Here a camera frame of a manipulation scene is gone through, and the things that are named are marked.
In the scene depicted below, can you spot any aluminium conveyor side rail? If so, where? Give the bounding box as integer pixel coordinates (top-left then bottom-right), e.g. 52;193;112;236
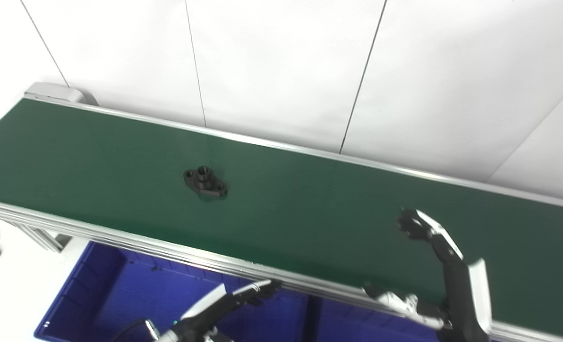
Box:
0;196;563;342
23;95;563;212

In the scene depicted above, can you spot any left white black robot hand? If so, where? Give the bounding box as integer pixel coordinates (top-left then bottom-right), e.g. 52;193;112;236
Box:
168;279;282;342

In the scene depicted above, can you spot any green conveyor belt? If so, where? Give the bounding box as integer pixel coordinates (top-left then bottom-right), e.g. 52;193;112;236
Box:
0;98;563;340

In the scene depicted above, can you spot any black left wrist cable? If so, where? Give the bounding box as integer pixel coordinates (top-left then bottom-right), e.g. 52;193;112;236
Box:
108;318;161;342

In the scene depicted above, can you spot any blue plastic bin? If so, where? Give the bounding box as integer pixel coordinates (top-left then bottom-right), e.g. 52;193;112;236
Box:
308;294;446;342
34;241;310;342

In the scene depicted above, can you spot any aluminium conveyor support bracket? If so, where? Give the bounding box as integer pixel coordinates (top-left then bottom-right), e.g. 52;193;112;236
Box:
13;223;73;253

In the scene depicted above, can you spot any grey conveyor end cover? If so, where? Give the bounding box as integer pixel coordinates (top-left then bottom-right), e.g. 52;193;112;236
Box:
24;82;99;106

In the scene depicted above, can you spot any black flange part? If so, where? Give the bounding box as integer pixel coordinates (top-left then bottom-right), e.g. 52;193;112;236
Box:
183;165;229;200

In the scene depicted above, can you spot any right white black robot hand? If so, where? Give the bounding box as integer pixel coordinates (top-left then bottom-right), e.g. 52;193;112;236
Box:
363;208;494;342

